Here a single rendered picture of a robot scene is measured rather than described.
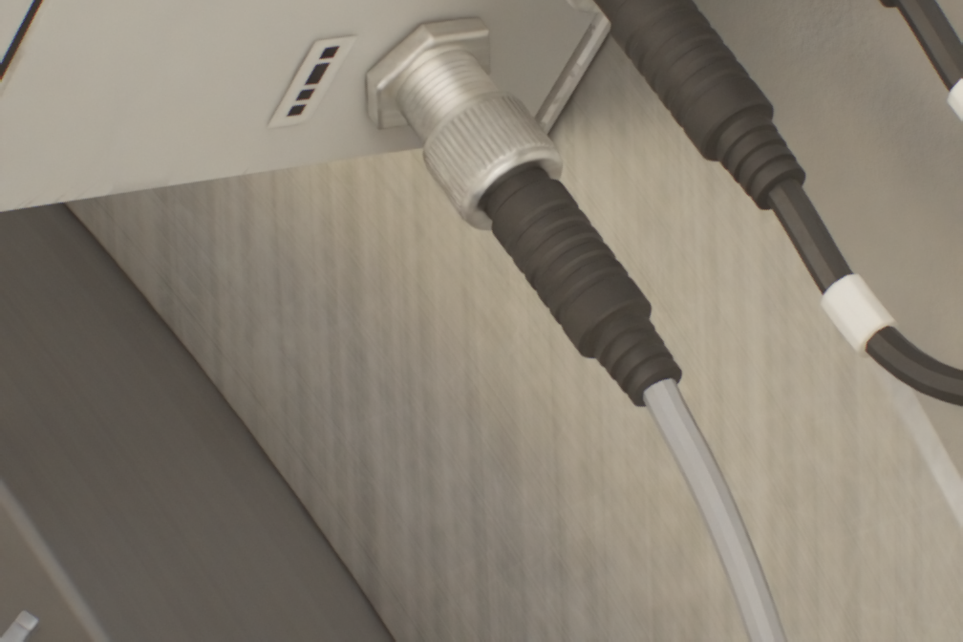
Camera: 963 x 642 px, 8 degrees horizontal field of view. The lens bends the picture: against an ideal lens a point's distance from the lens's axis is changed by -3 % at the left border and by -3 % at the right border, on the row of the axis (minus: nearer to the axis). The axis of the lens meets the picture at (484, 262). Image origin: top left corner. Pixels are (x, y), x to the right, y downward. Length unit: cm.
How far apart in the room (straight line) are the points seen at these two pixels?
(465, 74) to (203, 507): 11
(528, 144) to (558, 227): 1
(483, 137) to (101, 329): 12
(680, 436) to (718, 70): 5
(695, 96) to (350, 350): 13
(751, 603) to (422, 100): 8
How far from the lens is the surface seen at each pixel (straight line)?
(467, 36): 87
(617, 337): 85
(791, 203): 82
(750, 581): 84
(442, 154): 86
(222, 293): 96
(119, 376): 96
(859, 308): 82
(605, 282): 85
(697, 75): 83
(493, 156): 86
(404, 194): 93
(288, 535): 95
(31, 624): 81
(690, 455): 84
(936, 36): 80
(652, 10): 84
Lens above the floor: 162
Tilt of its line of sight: 7 degrees down
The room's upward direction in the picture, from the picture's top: 3 degrees counter-clockwise
